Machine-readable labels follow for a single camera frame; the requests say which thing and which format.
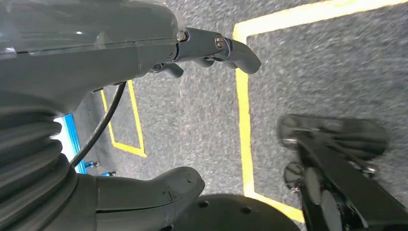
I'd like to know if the black left wrist camera cable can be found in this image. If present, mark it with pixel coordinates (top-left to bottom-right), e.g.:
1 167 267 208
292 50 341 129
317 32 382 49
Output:
69 81 128 168

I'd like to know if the blue metal shelf rack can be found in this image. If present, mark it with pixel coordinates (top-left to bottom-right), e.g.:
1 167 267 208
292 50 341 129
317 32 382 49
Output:
52 113 117 178

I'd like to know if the black wheeled robot chassis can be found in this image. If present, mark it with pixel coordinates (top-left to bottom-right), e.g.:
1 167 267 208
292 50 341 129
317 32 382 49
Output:
276 113 408 231

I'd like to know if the yellow floor tape square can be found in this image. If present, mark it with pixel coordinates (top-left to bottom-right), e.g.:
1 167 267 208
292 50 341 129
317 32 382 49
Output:
232 0 408 224

